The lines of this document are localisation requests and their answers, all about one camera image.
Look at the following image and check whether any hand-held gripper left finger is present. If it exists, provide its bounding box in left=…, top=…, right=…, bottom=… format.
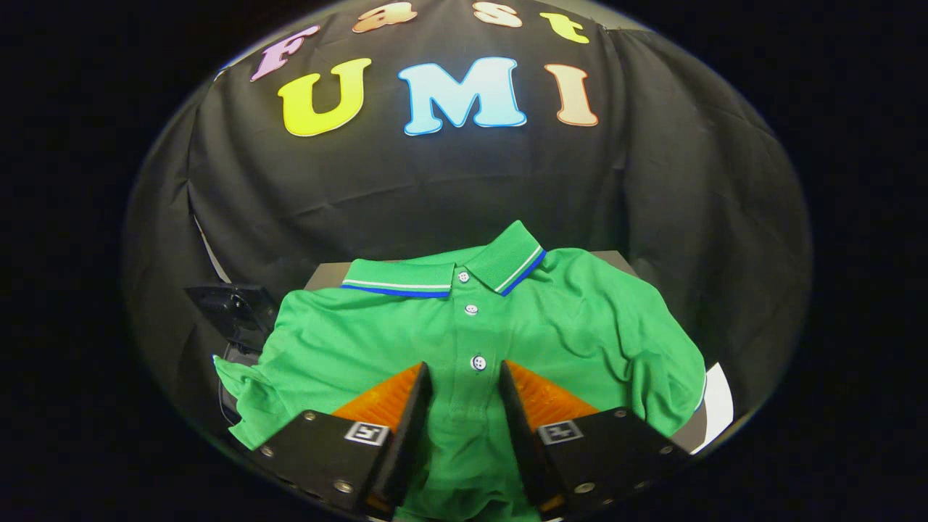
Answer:
left=250, top=361, right=434, bottom=521

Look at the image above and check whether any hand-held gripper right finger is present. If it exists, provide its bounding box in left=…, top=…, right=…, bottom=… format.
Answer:
left=499, top=360, right=691, bottom=519

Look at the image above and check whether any green polo shirt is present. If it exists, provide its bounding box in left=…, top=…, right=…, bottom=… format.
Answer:
left=214, top=220, right=708, bottom=522

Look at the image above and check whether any dark washing machine lid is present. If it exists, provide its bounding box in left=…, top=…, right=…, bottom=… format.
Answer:
left=185, top=284, right=280, bottom=356

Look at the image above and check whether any beige cabinet with dark top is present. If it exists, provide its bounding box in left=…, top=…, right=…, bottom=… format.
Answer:
left=304, top=250, right=709, bottom=455

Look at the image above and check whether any black backdrop cloth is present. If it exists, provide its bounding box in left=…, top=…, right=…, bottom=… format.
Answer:
left=123, top=0, right=813, bottom=436

